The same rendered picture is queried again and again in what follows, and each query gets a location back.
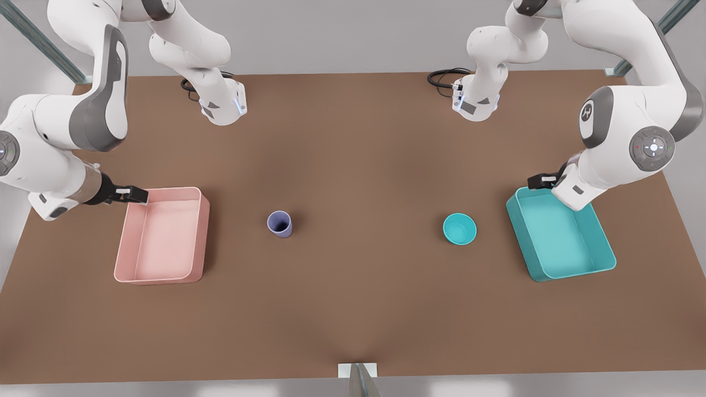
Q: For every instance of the teal rectangular box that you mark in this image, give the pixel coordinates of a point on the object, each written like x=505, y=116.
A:
x=560, y=234

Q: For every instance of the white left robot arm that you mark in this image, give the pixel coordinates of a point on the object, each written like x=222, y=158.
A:
x=623, y=132

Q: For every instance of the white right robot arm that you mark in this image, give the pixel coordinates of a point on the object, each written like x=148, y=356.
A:
x=99, y=99

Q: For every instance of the purple cup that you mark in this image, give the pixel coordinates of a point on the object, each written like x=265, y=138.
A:
x=279, y=224

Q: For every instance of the pink rectangular box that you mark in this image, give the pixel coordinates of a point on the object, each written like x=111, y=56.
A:
x=163, y=236

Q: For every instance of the teal bowl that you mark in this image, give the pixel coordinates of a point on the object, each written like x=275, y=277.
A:
x=459, y=229

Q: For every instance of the silver frame post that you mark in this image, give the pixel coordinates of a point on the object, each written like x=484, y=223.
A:
x=41, y=41
x=653, y=36
x=358, y=380

